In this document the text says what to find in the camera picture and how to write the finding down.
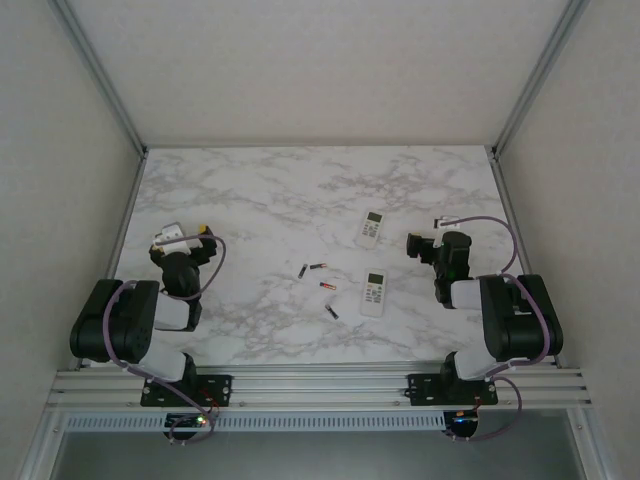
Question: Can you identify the white remote control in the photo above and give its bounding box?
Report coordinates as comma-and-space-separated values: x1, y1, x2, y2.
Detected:
354, 209, 385, 250
359, 268, 389, 318

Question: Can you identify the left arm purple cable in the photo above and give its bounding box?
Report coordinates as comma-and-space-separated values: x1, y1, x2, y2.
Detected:
102, 228, 227, 446

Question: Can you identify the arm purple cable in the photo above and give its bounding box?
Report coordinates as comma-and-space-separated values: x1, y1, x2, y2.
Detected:
102, 228, 227, 446
439, 215, 551, 444

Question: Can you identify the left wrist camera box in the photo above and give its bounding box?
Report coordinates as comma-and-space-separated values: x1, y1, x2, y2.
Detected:
152, 222, 202, 253

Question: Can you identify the aluminium table side rail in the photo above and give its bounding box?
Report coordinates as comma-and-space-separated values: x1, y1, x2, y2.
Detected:
74, 149, 149, 371
488, 149, 559, 367

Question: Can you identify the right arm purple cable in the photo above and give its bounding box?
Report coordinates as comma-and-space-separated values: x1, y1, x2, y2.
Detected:
439, 215, 551, 444

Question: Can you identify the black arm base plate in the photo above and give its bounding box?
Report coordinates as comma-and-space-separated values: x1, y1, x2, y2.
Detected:
407, 372, 500, 407
139, 374, 234, 407

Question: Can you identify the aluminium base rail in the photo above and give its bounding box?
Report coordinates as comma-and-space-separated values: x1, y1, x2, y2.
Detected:
49, 367, 594, 414

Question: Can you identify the aluminium frame post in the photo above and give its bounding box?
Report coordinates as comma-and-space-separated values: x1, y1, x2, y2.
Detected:
48, 0, 149, 156
489, 0, 594, 161

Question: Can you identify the white slotted cable duct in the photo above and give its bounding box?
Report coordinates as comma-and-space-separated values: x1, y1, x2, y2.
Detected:
64, 412, 446, 432

